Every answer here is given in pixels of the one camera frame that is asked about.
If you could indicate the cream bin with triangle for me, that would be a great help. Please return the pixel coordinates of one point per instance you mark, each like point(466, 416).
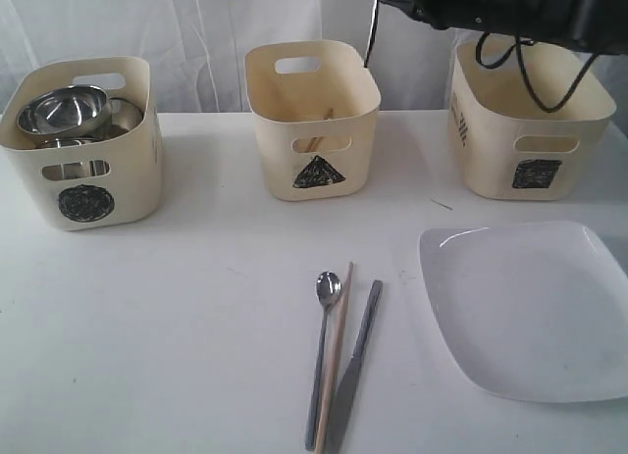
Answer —
point(290, 86)

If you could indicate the wooden chopstick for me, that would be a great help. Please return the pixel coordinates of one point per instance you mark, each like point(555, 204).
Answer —
point(332, 369)

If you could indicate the wooden chopstick crossing cutlery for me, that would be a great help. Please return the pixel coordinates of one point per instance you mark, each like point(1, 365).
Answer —
point(313, 143)

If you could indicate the cream bin with circle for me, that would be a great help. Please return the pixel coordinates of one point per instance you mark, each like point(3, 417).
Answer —
point(130, 191)

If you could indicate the steel spoon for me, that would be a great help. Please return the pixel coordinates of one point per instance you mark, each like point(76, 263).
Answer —
point(328, 291)

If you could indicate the cream bin with square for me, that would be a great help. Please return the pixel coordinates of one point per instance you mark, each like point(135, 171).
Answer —
point(507, 148)

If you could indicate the steel bowl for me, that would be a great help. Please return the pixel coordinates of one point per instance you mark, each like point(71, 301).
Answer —
point(70, 110)

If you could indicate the small steel fork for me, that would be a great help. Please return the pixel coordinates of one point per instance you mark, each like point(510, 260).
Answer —
point(372, 32)

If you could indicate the steel table knife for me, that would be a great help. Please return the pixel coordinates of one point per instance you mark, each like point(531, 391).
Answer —
point(347, 389)

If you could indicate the steel mug with handle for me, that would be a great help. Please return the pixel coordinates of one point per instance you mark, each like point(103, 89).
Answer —
point(125, 117)

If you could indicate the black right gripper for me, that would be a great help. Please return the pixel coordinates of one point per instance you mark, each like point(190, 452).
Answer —
point(591, 26)

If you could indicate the white square plate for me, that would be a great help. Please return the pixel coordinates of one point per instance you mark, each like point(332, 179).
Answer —
point(534, 312)

